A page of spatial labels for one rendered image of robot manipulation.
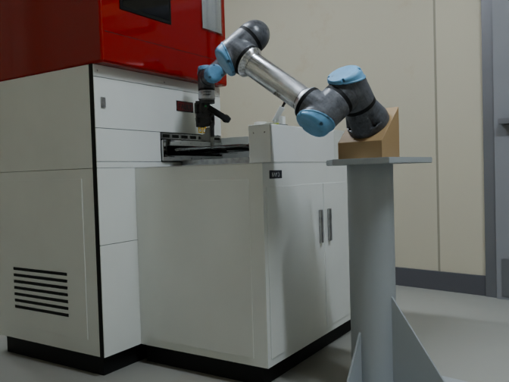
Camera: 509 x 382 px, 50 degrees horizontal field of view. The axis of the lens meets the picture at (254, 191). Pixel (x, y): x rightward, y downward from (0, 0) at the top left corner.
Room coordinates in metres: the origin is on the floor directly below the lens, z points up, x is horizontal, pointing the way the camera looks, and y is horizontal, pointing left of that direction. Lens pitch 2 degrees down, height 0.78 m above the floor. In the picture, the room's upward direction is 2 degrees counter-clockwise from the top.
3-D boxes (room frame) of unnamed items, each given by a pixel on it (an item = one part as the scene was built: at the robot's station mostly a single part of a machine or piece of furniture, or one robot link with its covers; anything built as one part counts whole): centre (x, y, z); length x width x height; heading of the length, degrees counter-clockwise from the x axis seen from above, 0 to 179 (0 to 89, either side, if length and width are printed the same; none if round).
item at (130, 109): (2.47, 0.39, 1.02); 0.81 x 0.03 x 0.40; 147
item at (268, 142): (2.25, -0.17, 0.89); 0.55 x 0.09 x 0.14; 147
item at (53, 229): (2.65, 0.68, 0.41); 0.82 x 0.70 x 0.82; 147
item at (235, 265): (2.51, -0.03, 0.41); 0.96 x 0.64 x 0.82; 147
